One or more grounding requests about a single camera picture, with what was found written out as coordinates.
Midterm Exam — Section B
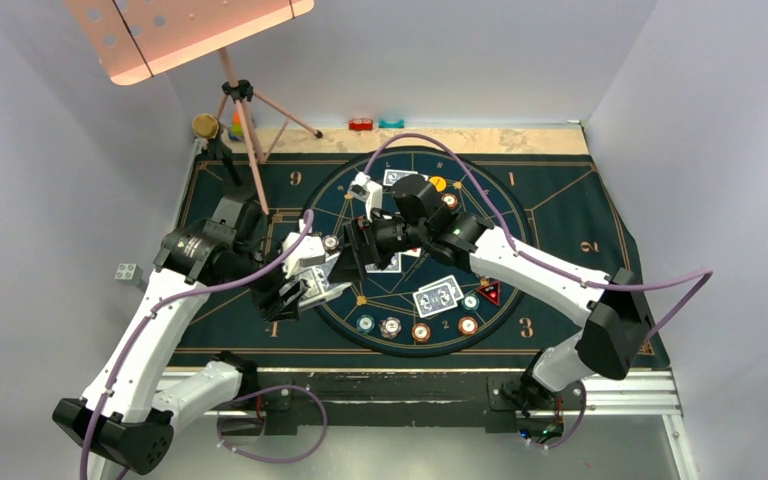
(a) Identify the green blue chip stack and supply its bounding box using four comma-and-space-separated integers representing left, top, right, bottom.
355, 314, 376, 334

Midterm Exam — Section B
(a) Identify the red toy block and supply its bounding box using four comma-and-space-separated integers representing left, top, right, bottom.
348, 118, 375, 131

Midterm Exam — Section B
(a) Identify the pink music stand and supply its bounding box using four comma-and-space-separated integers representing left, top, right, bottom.
64, 0, 322, 214

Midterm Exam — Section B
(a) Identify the round blue poker mat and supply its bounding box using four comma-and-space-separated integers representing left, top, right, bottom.
285, 147, 537, 358

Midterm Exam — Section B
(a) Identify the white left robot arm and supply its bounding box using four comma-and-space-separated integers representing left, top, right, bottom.
52, 197, 315, 479

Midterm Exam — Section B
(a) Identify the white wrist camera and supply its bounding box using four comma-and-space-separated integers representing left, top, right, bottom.
347, 172, 383, 219
281, 219, 326, 279

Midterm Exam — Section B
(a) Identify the red triangular dealer button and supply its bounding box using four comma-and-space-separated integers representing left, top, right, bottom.
476, 279, 501, 307

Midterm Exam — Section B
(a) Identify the grey lego block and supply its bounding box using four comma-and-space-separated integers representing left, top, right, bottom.
114, 263, 141, 282

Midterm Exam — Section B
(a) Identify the dark green rectangular poker mat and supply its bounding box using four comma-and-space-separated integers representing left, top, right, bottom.
171, 153, 640, 369

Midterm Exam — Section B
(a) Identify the green blue poker chip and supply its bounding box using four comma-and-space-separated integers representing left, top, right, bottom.
461, 294, 480, 312

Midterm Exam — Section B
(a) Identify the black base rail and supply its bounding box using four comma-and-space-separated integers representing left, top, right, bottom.
214, 368, 586, 440

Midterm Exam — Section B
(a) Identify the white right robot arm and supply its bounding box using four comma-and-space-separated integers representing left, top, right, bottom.
329, 173, 654, 412

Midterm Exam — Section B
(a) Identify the blue backed playing card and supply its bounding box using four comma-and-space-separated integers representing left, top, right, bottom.
382, 169, 416, 187
365, 253, 402, 274
412, 289, 457, 318
420, 275, 464, 302

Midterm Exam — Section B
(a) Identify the orange poker chip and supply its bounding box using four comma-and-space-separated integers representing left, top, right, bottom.
441, 193, 460, 210
458, 316, 480, 336

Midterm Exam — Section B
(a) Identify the colourful stacking toy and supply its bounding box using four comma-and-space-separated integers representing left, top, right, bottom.
228, 111, 244, 142

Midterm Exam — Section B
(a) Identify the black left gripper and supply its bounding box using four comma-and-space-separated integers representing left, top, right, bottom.
226, 239, 307, 321

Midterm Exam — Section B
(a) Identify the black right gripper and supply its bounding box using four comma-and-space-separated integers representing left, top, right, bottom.
328, 208, 429, 283

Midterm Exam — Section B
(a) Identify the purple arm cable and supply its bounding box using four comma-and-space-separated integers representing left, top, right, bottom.
77, 209, 328, 480
362, 132, 715, 451

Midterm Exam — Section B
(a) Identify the yellow big blind button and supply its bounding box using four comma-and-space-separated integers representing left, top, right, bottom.
429, 176, 447, 192

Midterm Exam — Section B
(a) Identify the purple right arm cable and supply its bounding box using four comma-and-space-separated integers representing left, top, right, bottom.
362, 132, 715, 451

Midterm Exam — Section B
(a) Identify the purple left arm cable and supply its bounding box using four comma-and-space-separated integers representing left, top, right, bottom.
77, 209, 328, 480

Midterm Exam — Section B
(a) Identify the teal toy block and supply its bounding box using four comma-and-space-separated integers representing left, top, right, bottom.
378, 118, 405, 129

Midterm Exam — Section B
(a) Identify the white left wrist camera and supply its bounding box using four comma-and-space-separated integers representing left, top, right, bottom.
281, 219, 326, 279

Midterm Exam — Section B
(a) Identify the brass round knob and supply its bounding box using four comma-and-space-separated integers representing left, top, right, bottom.
191, 113, 222, 140

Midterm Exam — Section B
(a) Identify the orange chip stack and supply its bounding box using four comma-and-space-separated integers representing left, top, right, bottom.
411, 323, 431, 344

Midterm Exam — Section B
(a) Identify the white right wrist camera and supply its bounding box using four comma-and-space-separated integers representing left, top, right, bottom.
347, 172, 383, 219

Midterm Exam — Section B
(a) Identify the blue playing card deck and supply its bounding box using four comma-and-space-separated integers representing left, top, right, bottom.
297, 266, 351, 311

